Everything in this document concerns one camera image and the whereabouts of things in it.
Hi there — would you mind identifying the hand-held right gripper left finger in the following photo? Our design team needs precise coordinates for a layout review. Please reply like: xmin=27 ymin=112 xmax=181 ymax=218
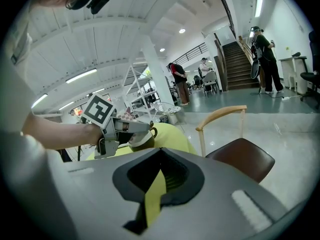
xmin=49 ymin=147 xmax=166 ymax=240

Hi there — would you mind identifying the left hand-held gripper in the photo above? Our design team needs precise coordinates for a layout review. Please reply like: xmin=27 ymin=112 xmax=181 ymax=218
xmin=82 ymin=93 xmax=152 ymax=160

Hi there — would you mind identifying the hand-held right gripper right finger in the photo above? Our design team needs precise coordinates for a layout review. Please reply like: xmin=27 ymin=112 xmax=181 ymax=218
xmin=147 ymin=147 xmax=301 ymax=240

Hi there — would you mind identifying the person's left forearm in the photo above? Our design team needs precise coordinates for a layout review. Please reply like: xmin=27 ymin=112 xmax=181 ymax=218
xmin=21 ymin=112 xmax=104 ymax=151

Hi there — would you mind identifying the checkered cloth table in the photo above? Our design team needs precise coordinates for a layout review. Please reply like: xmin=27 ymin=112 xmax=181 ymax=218
xmin=116 ymin=106 xmax=138 ymax=121

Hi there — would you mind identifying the green round tablecloth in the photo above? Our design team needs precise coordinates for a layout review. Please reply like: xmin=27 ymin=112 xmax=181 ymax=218
xmin=86 ymin=122 xmax=199 ymax=161

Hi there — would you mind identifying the white shelf unit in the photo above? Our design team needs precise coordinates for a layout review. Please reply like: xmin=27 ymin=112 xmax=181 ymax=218
xmin=121 ymin=61 xmax=161 ymax=116

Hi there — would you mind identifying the wooden chair brown seat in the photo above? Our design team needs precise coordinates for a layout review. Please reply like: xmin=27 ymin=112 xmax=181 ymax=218
xmin=195 ymin=105 xmax=276 ymax=184

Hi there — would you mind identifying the ceiling tube light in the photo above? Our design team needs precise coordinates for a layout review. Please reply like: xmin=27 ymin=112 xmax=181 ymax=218
xmin=65 ymin=68 xmax=98 ymax=85
xmin=30 ymin=93 xmax=49 ymax=109

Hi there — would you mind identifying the grey dining chair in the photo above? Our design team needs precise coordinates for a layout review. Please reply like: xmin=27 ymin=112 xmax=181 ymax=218
xmin=201 ymin=70 xmax=221 ymax=98

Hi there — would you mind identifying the black metal railing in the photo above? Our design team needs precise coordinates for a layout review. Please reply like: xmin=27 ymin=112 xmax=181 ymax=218
xmin=172 ymin=42 xmax=209 ymax=66

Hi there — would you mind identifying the person's light shirt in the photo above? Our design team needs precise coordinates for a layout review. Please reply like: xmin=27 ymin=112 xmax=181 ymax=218
xmin=0 ymin=0 xmax=76 ymax=240

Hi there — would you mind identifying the dark wooden staircase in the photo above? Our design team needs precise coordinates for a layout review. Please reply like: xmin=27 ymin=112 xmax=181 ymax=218
xmin=221 ymin=40 xmax=262 ymax=90

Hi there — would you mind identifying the white desk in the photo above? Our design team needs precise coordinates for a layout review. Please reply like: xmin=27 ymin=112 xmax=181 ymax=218
xmin=278 ymin=55 xmax=309 ymax=96

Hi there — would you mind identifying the black office chair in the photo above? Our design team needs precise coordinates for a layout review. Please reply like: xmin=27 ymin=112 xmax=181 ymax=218
xmin=299 ymin=30 xmax=320 ymax=108

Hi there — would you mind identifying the black head-mounted camera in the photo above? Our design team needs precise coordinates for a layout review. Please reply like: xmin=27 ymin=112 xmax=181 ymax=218
xmin=86 ymin=0 xmax=111 ymax=16

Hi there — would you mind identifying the wall tube light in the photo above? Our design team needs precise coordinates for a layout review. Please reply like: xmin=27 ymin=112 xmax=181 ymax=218
xmin=254 ymin=0 xmax=264 ymax=19

